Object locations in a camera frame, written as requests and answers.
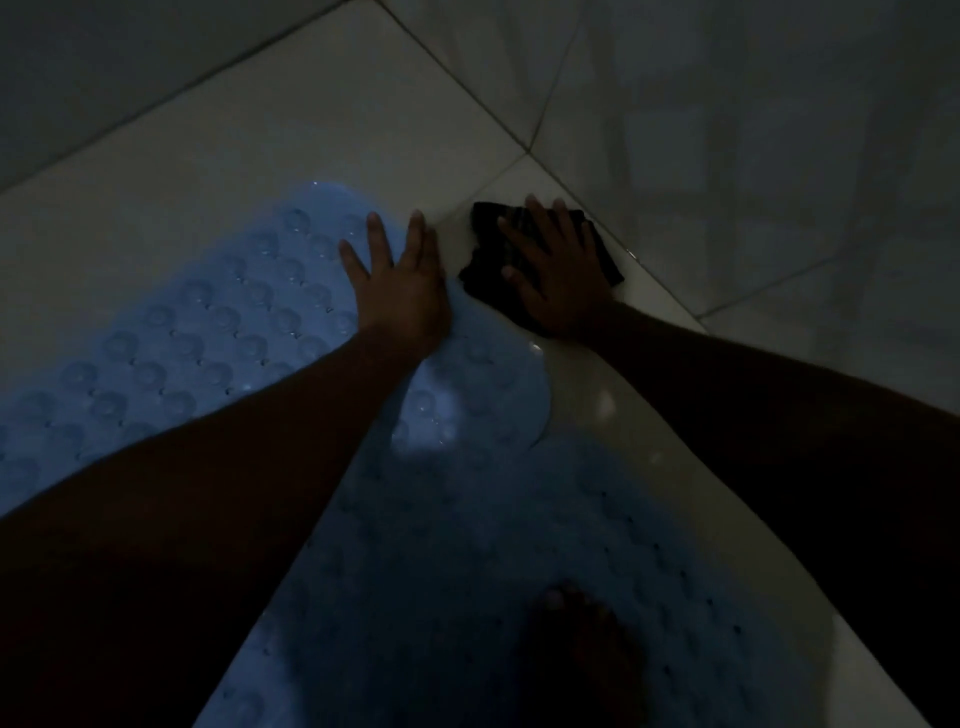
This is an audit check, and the person's left forearm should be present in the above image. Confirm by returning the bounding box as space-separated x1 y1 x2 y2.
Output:
0 328 450 728

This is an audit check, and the person's right hand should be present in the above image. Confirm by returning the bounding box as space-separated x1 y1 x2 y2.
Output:
497 194 616 339

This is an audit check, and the dark cleaning cloth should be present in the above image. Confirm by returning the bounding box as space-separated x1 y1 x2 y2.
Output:
458 200 626 336

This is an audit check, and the blue suction cup bath mat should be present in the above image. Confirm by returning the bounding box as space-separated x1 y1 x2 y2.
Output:
0 180 820 728

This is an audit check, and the person's left hand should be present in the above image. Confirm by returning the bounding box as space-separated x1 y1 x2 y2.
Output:
338 210 453 358

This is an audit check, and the person's right forearm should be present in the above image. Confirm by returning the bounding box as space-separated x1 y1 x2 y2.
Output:
588 298 960 728

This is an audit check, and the person's bare foot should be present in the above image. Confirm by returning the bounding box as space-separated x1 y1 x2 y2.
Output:
519 581 652 728

